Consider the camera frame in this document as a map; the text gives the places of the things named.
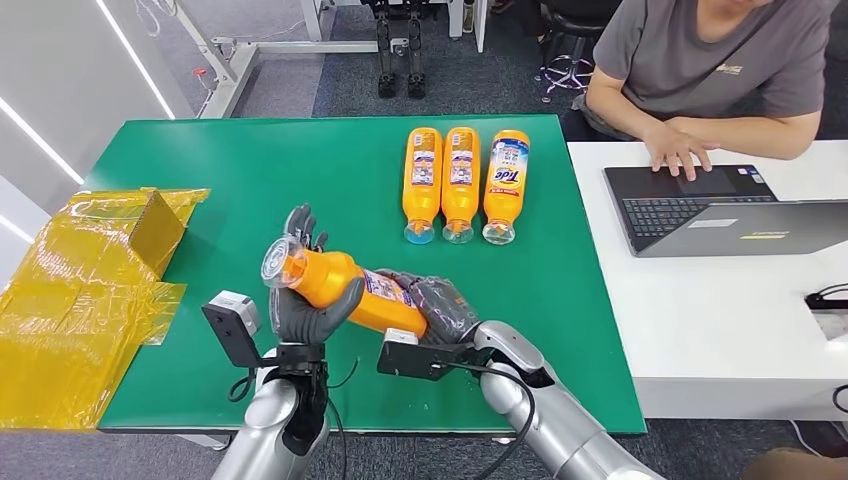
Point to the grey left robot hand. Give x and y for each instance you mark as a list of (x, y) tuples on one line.
[(298, 321)]

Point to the person's right hand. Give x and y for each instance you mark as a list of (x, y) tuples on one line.
[(676, 149)]

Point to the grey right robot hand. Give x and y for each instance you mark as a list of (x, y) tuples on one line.
[(444, 311)]

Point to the orange Tide detergent bottle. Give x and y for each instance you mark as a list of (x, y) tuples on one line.
[(461, 192), (507, 199), (422, 192), (331, 281)]

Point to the person's right forearm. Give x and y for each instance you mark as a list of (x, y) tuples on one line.
[(619, 106)]

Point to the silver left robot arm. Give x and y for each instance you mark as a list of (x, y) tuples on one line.
[(265, 430)]

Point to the person's left forearm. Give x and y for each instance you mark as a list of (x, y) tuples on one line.
[(755, 136)]

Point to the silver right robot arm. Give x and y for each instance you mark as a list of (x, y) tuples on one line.
[(563, 424)]

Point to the dark grey laptop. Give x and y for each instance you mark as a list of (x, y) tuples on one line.
[(662, 212)]

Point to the person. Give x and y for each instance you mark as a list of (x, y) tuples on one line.
[(702, 60)]

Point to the black office chair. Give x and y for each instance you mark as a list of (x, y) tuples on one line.
[(576, 23)]

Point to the black power plug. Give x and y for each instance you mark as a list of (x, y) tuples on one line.
[(825, 303)]

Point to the yellow film wrapped cardboard box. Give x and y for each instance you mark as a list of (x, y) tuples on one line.
[(66, 318)]

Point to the background humanoid robot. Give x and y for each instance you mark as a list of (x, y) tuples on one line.
[(386, 83)]

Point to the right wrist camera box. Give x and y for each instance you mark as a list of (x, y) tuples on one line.
[(411, 361)]

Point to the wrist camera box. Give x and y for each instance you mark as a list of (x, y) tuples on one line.
[(411, 361), (235, 306)]

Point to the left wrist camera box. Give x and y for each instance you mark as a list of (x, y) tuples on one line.
[(235, 306)]

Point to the white robot gantry frame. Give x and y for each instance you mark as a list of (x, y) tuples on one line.
[(298, 47)]

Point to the white wall light strip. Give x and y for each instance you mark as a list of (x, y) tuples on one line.
[(136, 60), (40, 140)]

